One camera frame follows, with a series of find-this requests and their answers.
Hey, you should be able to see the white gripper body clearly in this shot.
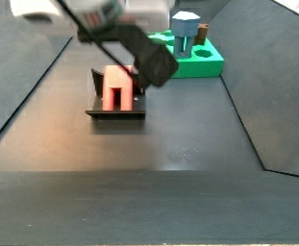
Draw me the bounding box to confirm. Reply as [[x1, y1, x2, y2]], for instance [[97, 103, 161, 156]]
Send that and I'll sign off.
[[10, 0, 174, 36]]

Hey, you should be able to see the red square-circle forked block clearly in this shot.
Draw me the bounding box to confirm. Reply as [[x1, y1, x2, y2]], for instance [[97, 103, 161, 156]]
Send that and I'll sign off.
[[103, 65, 134, 111]]

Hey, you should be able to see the black curved regrasp fixture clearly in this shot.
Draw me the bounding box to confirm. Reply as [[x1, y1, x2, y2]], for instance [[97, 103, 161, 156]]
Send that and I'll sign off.
[[86, 65, 147, 118]]

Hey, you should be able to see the blue hexagon-top peg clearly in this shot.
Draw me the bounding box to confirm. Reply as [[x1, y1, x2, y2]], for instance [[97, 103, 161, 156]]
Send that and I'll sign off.
[[171, 11, 201, 58]]

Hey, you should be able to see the brown star peg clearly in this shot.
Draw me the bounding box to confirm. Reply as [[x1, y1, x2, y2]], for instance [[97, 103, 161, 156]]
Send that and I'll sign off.
[[194, 23, 209, 45]]

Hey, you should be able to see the green shape-sorting base block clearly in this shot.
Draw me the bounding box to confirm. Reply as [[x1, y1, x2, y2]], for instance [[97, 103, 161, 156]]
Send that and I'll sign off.
[[150, 30, 223, 79]]

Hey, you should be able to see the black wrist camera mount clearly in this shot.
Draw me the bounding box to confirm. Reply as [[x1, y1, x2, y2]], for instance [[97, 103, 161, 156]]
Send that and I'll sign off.
[[78, 23, 179, 88]]

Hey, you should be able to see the black camera cable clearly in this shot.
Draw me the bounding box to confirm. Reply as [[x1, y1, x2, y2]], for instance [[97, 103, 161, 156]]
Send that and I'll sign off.
[[54, 0, 141, 80]]

